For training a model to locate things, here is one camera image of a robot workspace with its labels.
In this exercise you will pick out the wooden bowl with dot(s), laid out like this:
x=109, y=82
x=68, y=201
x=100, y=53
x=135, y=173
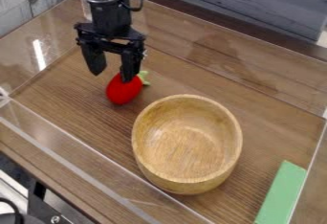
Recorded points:
x=187, y=142

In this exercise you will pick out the black metal table bracket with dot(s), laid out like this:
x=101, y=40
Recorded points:
x=39, y=209

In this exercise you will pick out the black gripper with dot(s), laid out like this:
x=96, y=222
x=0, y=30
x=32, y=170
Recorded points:
x=95, y=43

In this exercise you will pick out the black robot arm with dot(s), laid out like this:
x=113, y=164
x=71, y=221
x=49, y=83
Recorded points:
x=111, y=16

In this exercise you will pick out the clear acrylic corner bracket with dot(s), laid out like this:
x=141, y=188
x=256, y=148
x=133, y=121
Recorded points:
x=85, y=10

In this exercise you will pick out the green rectangular block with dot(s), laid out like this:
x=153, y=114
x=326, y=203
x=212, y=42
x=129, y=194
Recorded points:
x=282, y=195

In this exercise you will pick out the red plush strawberry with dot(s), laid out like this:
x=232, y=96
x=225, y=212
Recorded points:
x=120, y=92

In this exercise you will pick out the clear acrylic front panel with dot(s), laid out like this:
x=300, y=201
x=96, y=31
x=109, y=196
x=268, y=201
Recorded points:
x=109, y=194

